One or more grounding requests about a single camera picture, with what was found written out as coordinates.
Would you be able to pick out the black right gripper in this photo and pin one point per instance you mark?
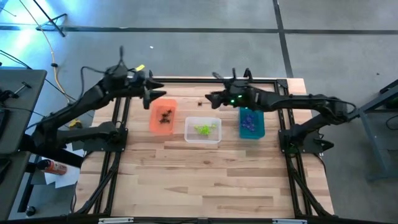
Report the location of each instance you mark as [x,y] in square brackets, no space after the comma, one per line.
[239,93]

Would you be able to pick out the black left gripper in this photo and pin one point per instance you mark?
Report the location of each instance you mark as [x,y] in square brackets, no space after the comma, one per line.
[141,82]

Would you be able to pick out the clear plastic bin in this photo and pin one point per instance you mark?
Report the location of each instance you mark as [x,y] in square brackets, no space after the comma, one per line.
[192,137]

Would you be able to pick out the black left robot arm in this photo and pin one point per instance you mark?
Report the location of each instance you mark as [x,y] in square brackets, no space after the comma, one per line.
[77,105]

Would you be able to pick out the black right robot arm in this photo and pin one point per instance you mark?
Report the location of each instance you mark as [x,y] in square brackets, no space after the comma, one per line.
[295,101]

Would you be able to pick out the yellow label tag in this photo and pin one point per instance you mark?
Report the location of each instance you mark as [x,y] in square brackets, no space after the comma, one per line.
[140,67]

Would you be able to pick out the orange plastic bin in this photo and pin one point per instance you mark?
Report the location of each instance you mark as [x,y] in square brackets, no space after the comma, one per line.
[155,127]

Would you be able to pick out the teal plastic bin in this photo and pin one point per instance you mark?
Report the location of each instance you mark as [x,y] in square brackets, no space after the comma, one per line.
[259,132]

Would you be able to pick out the black metal beam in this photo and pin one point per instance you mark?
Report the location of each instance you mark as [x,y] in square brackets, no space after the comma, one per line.
[49,155]

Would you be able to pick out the black tripod stand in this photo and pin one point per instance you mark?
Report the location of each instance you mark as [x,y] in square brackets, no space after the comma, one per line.
[49,19]

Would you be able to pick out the white paper sheets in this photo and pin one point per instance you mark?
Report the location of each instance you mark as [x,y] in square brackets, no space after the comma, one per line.
[66,180]

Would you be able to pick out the orange spray can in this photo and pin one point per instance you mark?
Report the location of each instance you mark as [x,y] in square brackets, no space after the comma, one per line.
[54,168]

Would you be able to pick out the grey side table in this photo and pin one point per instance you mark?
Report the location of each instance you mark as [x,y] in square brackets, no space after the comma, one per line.
[21,124]

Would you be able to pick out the black clamp tool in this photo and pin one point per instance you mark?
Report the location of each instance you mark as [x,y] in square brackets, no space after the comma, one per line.
[6,94]

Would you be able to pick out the grey metal table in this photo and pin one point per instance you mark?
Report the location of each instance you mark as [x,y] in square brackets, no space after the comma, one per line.
[373,140]

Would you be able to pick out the black round knob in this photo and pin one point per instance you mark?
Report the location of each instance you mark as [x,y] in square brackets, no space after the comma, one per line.
[30,211]

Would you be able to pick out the black frame clip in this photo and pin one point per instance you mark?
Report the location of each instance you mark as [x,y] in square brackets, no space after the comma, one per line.
[150,74]
[247,73]

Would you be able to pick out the black aluminium table frame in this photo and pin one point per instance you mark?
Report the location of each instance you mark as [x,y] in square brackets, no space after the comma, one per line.
[202,80]

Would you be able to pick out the silver metal bracket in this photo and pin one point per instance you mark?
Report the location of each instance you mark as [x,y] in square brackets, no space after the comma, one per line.
[115,220]
[289,221]

